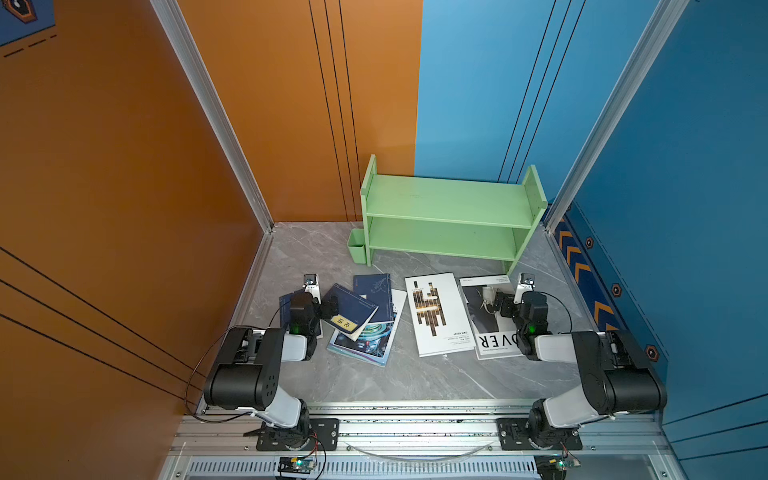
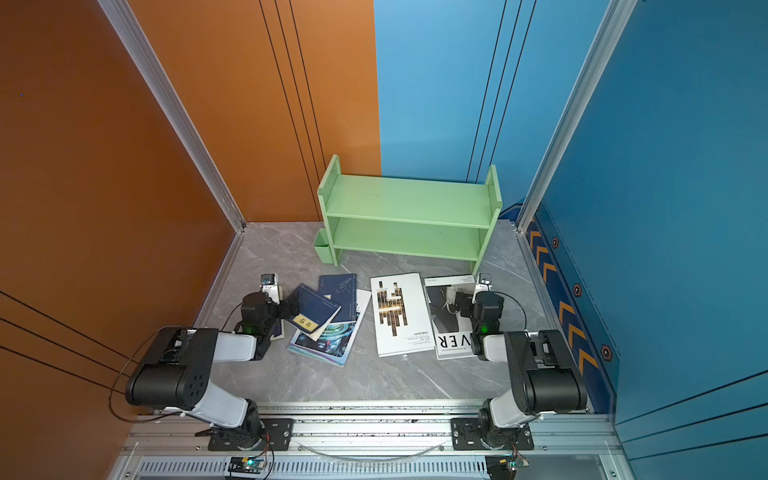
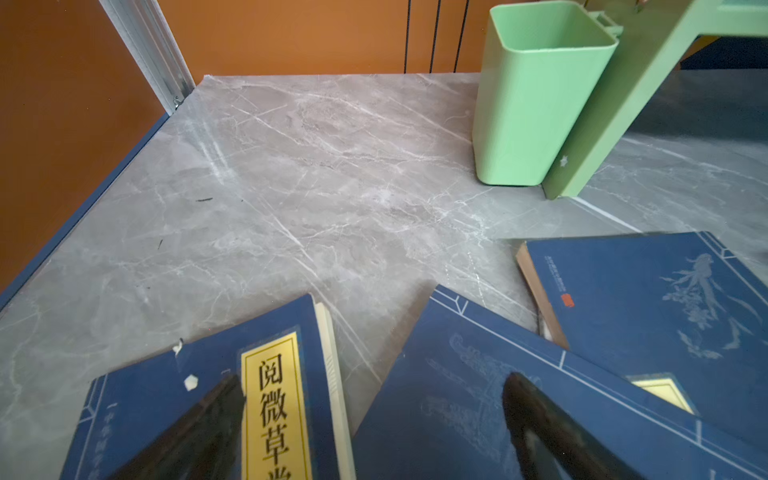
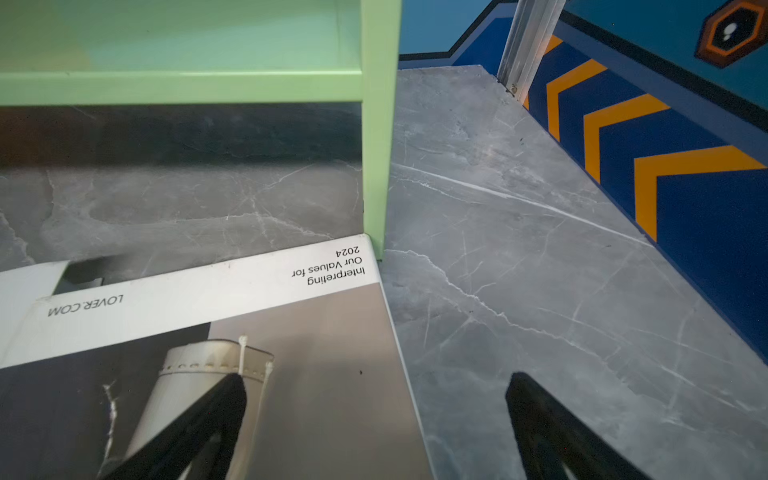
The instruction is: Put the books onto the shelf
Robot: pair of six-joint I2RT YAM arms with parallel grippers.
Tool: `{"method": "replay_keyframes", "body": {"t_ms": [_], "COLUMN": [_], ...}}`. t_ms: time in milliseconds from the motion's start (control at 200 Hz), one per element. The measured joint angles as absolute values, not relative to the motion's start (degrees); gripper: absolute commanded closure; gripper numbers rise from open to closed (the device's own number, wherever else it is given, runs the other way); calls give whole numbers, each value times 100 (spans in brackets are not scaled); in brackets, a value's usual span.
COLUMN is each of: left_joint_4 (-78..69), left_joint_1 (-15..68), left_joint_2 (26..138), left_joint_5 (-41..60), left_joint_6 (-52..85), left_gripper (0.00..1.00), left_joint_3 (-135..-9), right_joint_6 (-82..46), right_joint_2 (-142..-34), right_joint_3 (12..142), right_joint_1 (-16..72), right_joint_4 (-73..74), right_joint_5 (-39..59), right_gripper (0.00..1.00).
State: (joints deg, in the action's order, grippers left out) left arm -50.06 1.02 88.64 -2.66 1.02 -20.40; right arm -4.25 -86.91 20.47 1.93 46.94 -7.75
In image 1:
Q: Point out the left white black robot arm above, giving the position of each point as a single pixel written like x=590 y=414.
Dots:
x=245 y=374

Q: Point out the aluminium rail frame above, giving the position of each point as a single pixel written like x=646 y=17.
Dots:
x=421 y=440

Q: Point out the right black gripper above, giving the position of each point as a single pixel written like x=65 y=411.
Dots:
x=508 y=306

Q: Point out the left aluminium corner post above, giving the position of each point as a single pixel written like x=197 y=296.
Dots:
x=177 y=31

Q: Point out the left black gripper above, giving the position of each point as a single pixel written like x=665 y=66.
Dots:
x=327 y=306

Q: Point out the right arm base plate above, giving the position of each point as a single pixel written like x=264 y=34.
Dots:
x=520 y=434

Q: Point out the small green pen holder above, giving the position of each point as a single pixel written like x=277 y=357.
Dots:
x=357 y=247

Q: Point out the navy book far left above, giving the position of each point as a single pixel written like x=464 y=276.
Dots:
x=283 y=312

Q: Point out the colourful teal magazine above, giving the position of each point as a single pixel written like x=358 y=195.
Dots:
x=375 y=342

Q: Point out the navy book with yellow label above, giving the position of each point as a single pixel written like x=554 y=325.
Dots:
x=355 y=312

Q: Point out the right aluminium corner post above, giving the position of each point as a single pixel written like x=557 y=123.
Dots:
x=662 y=22

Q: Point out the left green circuit board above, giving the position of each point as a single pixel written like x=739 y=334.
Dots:
x=297 y=468

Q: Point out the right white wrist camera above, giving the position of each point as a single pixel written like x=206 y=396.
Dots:
x=526 y=283

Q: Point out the white book with brown pattern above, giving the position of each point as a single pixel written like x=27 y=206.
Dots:
x=440 y=321

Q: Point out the LOVER black white book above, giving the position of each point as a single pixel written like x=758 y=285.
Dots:
x=493 y=333

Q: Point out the aluminium corner post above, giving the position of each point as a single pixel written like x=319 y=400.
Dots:
x=177 y=31
x=662 y=22

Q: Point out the green wooden two-tier shelf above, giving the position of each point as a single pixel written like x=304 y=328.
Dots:
x=456 y=218

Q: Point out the navy blue book upper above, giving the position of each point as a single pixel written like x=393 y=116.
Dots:
x=374 y=287

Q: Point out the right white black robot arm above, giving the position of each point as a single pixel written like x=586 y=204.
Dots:
x=615 y=377

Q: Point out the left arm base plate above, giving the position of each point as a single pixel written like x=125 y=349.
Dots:
x=321 y=432

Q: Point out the right circuit board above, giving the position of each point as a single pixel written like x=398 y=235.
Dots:
x=555 y=468

